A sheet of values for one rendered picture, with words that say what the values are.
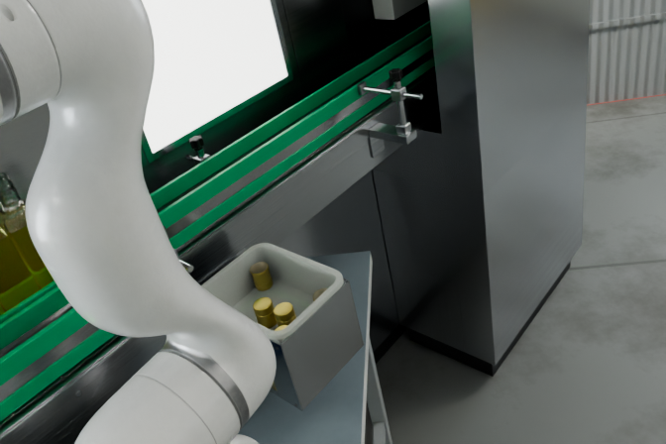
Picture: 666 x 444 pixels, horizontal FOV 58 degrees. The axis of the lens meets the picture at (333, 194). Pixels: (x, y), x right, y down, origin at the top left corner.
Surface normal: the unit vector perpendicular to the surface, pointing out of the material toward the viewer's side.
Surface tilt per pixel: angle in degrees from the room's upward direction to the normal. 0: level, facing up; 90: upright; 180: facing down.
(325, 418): 0
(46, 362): 90
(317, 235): 90
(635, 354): 0
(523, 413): 0
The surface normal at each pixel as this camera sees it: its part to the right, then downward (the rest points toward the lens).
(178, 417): 0.47, -0.47
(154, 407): 0.18, -0.69
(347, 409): -0.18, -0.84
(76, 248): 0.10, 0.45
